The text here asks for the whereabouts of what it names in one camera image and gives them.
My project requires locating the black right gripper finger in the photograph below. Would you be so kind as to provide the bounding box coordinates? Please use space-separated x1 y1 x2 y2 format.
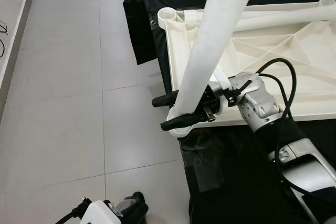
152 90 180 108
160 111 212 132

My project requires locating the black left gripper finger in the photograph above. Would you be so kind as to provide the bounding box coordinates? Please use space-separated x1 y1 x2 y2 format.
118 191 149 224

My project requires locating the white plastic children table top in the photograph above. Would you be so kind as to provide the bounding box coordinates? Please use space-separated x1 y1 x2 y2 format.
157 0 336 138

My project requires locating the grey black robot foot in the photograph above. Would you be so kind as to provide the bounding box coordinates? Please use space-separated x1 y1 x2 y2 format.
121 195 138 211

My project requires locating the clear tape patch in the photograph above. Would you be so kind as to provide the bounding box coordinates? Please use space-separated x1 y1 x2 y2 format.
184 134 227 193

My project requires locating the black tablecloth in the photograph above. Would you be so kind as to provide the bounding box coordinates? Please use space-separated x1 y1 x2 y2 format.
123 0 336 224

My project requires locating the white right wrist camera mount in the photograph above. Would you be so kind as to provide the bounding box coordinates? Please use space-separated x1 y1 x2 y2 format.
210 69 233 92

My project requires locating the looped black wall cable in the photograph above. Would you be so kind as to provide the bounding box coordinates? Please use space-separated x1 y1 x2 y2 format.
0 19 7 59

